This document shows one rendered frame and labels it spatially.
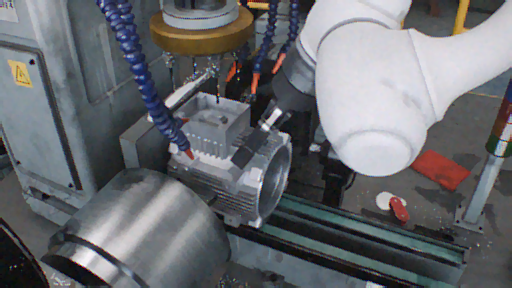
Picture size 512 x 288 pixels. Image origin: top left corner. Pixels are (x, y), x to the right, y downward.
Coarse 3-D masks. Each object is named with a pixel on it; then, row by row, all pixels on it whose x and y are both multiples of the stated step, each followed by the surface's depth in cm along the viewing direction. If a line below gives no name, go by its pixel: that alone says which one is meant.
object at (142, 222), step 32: (128, 192) 64; (160, 192) 64; (192, 192) 66; (64, 224) 62; (96, 224) 59; (128, 224) 59; (160, 224) 61; (192, 224) 64; (64, 256) 56; (96, 256) 56; (128, 256) 56; (160, 256) 58; (192, 256) 62; (224, 256) 69
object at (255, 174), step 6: (288, 138) 88; (174, 144) 86; (168, 150) 86; (174, 150) 86; (252, 168) 80; (258, 168) 80; (252, 174) 80; (258, 174) 79; (252, 180) 79; (258, 180) 79; (252, 222) 87; (258, 222) 86
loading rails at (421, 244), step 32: (288, 192) 98; (224, 224) 92; (288, 224) 98; (320, 224) 94; (352, 224) 92; (384, 224) 90; (256, 256) 93; (288, 256) 88; (320, 256) 84; (352, 256) 85; (384, 256) 91; (416, 256) 87; (448, 256) 84
